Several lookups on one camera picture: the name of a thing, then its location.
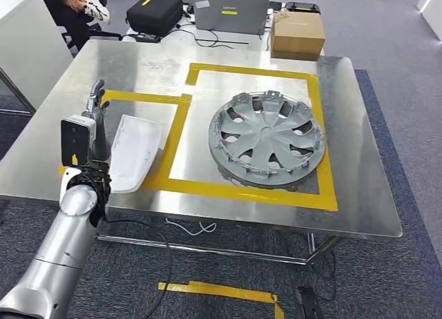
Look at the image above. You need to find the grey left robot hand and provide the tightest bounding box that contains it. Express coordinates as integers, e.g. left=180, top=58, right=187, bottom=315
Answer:
left=81, top=79, right=112, bottom=162

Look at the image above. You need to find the white curved plastic part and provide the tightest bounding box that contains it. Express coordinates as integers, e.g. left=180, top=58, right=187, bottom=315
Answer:
left=109, top=115, right=162, bottom=193

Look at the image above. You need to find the yellow workbench tape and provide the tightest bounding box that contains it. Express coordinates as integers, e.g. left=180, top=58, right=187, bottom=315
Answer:
left=58, top=61, right=338, bottom=213

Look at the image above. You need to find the stainless steel workbench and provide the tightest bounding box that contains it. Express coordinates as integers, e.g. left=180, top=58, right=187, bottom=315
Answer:
left=0, top=39, right=404, bottom=267

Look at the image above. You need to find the black power adapter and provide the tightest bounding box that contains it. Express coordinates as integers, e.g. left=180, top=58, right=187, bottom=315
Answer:
left=133, top=32, right=162, bottom=44

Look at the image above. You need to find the stainless steel table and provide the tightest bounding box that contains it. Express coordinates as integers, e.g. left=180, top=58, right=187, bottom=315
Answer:
left=0, top=67, right=37, bottom=118

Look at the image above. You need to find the black carry case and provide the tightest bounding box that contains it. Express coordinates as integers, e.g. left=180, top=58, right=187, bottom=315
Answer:
left=126, top=0, right=183, bottom=37

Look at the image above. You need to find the grey laptop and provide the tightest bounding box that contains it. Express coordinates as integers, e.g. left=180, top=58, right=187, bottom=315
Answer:
left=192, top=0, right=272, bottom=36

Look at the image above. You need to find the yellow floor tape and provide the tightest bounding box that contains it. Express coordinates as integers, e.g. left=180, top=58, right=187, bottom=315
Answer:
left=158, top=280, right=284, bottom=319

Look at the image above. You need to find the grey wheel hubcap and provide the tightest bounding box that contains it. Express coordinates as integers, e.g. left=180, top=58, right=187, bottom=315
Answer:
left=208, top=90, right=326, bottom=189

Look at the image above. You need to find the brown cardboard box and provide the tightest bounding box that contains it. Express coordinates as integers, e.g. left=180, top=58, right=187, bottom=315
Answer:
left=270, top=10, right=326, bottom=61

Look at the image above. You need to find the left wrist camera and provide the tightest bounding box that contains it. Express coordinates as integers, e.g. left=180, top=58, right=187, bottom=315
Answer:
left=60, top=115, right=97, bottom=167

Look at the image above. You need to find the white power strip cable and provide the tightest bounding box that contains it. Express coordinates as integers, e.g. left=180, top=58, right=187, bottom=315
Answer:
left=164, top=216, right=217, bottom=238

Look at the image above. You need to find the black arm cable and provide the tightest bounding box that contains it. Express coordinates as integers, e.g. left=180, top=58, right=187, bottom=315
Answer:
left=103, top=218, right=173, bottom=319

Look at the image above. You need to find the black desk cable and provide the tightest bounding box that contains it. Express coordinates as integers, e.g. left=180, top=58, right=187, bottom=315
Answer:
left=173, top=26, right=251, bottom=50

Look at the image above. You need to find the black floor cable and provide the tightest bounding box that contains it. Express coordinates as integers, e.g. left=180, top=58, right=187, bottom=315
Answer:
left=311, top=248, right=337, bottom=304

